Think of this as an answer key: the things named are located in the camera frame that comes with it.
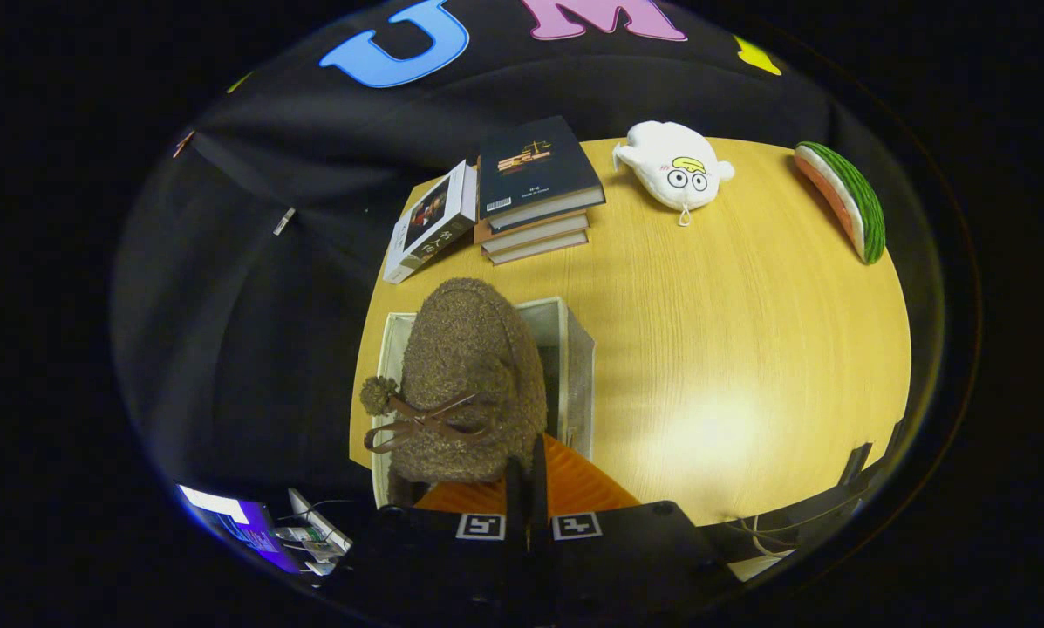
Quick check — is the watermelon slice plush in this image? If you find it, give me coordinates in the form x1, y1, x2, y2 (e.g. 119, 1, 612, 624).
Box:
793, 140, 888, 266

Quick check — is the thin brown-edged book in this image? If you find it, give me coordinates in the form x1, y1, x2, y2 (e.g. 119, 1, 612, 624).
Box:
484, 229, 591, 267

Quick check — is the black backdrop cloth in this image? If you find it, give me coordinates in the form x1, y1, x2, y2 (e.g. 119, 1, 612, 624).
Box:
110, 0, 906, 542

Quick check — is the white plush pouch with eyes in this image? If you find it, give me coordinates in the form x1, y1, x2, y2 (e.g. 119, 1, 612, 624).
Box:
611, 120, 737, 229

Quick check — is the dark cover book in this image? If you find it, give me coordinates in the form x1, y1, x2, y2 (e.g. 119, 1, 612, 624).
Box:
477, 115, 608, 234

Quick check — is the cream fabric storage box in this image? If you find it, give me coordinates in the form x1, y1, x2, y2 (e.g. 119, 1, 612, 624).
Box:
371, 296, 597, 512

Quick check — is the brown cover book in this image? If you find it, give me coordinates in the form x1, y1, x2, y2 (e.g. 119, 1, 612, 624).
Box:
473, 208, 591, 256

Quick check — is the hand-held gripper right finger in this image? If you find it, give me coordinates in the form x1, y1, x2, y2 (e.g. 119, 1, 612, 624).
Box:
530, 433, 738, 623

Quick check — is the brown fuzzy shoe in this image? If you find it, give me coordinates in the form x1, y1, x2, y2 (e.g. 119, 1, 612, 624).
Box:
359, 277, 550, 486

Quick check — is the white book with portrait cover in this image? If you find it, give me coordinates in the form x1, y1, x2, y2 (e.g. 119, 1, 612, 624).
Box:
382, 160, 480, 286

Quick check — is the white office desk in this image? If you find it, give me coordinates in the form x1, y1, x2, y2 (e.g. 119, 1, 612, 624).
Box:
273, 488, 353, 577

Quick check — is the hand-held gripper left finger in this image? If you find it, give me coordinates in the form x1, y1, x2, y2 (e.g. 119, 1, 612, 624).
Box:
338, 455, 530, 625

